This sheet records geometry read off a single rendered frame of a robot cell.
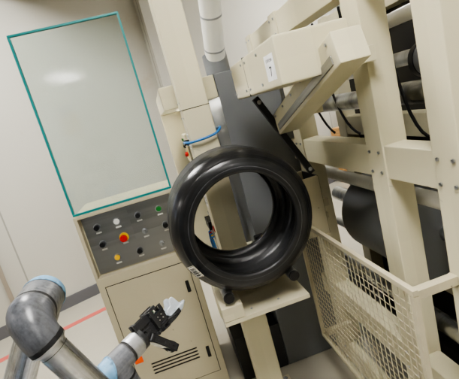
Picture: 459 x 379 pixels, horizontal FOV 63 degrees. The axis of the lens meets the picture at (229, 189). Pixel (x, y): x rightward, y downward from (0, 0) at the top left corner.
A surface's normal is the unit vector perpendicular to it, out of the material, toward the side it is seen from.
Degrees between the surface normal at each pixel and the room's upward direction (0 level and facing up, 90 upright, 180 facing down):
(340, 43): 72
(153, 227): 90
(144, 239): 90
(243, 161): 79
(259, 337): 90
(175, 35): 90
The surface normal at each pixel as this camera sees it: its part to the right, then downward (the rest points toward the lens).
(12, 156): 0.53, 0.04
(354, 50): 0.11, -0.14
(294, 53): 0.20, 0.16
